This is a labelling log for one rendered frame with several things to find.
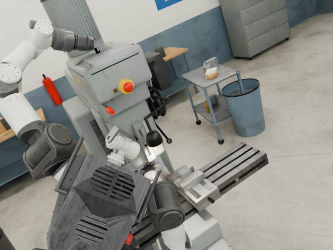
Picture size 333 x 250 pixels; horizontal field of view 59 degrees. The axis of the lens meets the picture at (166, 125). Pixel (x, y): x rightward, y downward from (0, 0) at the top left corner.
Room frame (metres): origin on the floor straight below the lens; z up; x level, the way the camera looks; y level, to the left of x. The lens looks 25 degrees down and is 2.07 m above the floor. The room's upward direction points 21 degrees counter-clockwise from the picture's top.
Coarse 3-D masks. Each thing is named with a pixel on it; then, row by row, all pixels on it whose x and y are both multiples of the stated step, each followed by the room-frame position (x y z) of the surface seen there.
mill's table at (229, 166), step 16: (240, 144) 1.66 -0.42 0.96; (224, 160) 1.56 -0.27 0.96; (240, 160) 1.50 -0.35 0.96; (256, 160) 1.44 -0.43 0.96; (208, 176) 1.47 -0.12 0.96; (224, 176) 1.41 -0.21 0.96; (240, 176) 1.40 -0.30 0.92; (224, 192) 1.36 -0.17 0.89; (192, 208) 1.29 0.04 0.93; (144, 224) 1.27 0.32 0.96; (144, 240) 1.19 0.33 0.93
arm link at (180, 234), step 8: (168, 232) 0.81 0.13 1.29; (176, 232) 0.80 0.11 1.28; (184, 232) 0.84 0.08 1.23; (160, 240) 0.88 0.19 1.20; (168, 240) 0.81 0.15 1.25; (176, 240) 0.81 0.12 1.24; (184, 240) 0.83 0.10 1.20; (160, 248) 0.86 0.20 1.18; (168, 248) 0.83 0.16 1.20; (176, 248) 0.81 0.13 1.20; (184, 248) 0.83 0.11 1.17
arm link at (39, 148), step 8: (40, 120) 0.94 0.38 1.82; (24, 128) 0.89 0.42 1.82; (32, 128) 0.89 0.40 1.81; (40, 128) 0.90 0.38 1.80; (24, 136) 0.90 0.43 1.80; (32, 136) 0.90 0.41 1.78; (40, 136) 0.86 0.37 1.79; (32, 144) 0.88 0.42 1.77; (40, 144) 0.84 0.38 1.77; (48, 144) 0.83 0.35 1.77; (32, 152) 0.86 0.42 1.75; (40, 152) 0.84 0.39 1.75; (48, 152) 0.83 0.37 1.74; (32, 160) 0.85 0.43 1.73; (40, 160) 0.84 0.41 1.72
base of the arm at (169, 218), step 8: (160, 184) 0.87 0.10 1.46; (152, 200) 0.80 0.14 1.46; (152, 208) 0.76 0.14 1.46; (168, 208) 0.75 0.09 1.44; (176, 208) 0.75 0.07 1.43; (152, 216) 0.75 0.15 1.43; (160, 216) 0.74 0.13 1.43; (168, 216) 0.74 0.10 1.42; (176, 216) 0.74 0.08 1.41; (184, 216) 0.75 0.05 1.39; (152, 224) 0.77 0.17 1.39; (160, 224) 0.74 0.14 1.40; (168, 224) 0.74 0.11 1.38; (176, 224) 0.75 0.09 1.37
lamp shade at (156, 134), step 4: (148, 132) 1.20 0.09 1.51; (152, 132) 1.18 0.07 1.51; (156, 132) 1.18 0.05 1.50; (148, 136) 1.18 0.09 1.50; (152, 136) 1.17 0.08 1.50; (156, 136) 1.17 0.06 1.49; (160, 136) 1.18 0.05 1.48; (148, 140) 1.17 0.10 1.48; (152, 140) 1.16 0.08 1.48; (156, 140) 1.16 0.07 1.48; (160, 140) 1.17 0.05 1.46; (148, 144) 1.18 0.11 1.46; (152, 144) 1.16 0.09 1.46; (156, 144) 1.16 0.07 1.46
